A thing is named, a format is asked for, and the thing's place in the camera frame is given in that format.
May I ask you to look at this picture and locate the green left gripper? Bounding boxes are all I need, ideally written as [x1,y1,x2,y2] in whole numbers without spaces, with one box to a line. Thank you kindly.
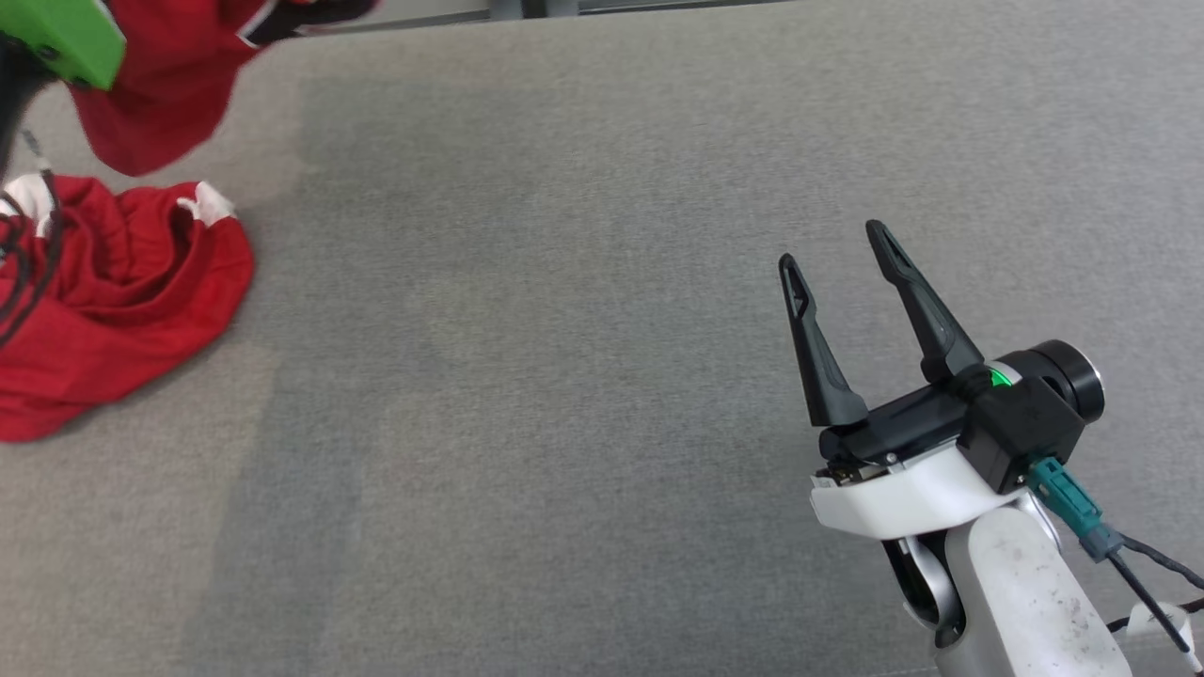
[0,0,128,92]

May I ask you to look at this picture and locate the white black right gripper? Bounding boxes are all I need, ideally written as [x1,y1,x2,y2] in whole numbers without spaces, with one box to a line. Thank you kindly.
[778,220,1103,543]

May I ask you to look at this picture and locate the red shorts with elastic waist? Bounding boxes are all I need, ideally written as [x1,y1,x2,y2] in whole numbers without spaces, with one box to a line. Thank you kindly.
[0,174,257,443]

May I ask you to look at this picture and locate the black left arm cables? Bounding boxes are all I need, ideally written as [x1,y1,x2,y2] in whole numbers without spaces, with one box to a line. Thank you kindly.
[0,127,65,351]

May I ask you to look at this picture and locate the teal camera cable connector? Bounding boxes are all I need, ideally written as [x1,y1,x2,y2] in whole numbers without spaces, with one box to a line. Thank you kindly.
[1025,456,1126,563]

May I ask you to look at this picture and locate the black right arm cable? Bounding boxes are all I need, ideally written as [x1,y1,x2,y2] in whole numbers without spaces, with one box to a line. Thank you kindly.
[1108,534,1204,654]

